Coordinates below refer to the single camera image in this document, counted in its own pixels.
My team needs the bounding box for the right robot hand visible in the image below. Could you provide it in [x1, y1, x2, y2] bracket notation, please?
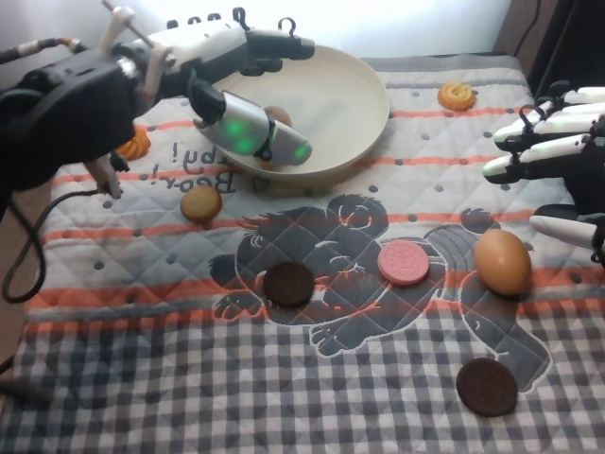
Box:
[481, 80, 605, 271]

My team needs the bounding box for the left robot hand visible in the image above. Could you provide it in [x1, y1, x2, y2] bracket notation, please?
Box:
[150, 8, 317, 167]

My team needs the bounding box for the brown egg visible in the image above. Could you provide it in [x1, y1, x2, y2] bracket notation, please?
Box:
[474, 229, 532, 297]
[258, 106, 294, 170]

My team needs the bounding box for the cream round bowl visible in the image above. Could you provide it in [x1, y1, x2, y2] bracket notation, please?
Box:
[191, 44, 391, 177]

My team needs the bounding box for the orange swirl cookie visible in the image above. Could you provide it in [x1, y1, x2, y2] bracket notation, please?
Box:
[115, 127, 152, 162]
[437, 81, 477, 113]

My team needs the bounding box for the black backdrop cloth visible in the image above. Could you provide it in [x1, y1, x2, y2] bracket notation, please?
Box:
[527, 0, 605, 100]

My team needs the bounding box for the round tan biscuit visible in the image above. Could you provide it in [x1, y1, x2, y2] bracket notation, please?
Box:
[181, 184, 223, 222]

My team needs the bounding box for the pink sandwich cookie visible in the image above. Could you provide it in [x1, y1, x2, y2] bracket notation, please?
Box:
[377, 239, 431, 288]

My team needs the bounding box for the dark chocolate sandwich cookie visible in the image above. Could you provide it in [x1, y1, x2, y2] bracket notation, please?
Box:
[262, 261, 316, 309]
[456, 357, 519, 418]

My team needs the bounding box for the grey quilt with bear print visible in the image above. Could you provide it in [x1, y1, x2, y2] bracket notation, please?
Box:
[0, 51, 605, 454]

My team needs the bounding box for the black cable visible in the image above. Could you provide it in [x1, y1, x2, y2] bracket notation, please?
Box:
[1, 186, 125, 304]

